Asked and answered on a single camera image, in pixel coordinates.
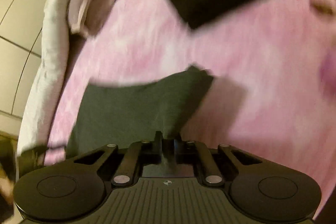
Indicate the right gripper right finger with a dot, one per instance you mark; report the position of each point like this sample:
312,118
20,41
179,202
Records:
178,147

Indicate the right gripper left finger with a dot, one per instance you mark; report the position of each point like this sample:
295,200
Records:
157,147

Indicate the dark grey jeans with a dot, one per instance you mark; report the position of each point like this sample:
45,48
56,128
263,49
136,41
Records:
124,115

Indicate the white rolled duvet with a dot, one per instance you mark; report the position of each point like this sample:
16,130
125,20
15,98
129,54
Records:
46,88

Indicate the pink floral bedspread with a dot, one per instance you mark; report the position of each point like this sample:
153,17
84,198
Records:
274,68

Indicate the cream wardrobe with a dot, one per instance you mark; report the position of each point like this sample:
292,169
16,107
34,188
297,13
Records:
21,34

